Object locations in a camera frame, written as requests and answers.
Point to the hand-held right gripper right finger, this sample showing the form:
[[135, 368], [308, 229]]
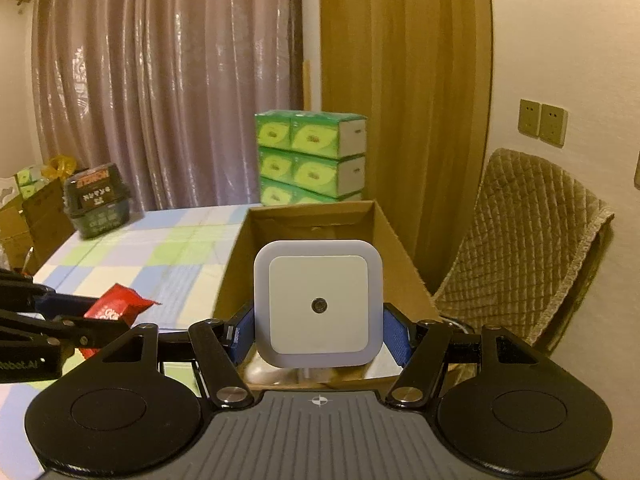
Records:
[[395, 332]]

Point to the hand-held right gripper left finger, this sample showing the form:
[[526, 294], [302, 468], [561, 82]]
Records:
[[242, 336]]

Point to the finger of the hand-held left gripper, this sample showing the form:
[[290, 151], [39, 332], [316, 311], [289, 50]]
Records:
[[40, 345], [60, 304]]

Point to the red snack packet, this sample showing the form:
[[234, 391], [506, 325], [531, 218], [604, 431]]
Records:
[[120, 305]]

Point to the cardboard box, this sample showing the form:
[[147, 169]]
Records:
[[235, 270]]

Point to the white square night light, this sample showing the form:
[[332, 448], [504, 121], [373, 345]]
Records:
[[320, 270]]

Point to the brown cardboard carton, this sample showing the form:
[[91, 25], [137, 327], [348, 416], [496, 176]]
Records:
[[40, 225]]

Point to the dark green plastic basket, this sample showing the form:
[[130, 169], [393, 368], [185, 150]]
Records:
[[100, 222]]

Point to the small green tissue pack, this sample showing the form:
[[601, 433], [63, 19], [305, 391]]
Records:
[[31, 175], [27, 191]]

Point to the dark box orange label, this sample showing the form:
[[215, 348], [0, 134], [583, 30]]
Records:
[[95, 190]]

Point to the white wooden chair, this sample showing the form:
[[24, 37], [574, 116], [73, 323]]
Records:
[[7, 190]]

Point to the yellow plastic bag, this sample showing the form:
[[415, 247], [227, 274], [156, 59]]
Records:
[[60, 166]]

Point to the stack of green tissue packs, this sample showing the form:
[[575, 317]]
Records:
[[310, 155]]

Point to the shiny pink curtain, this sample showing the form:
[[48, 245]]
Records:
[[175, 85]]

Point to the wooden door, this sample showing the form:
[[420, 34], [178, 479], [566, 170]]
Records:
[[410, 85]]

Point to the wall socket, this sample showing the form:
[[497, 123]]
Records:
[[529, 117], [553, 126]]

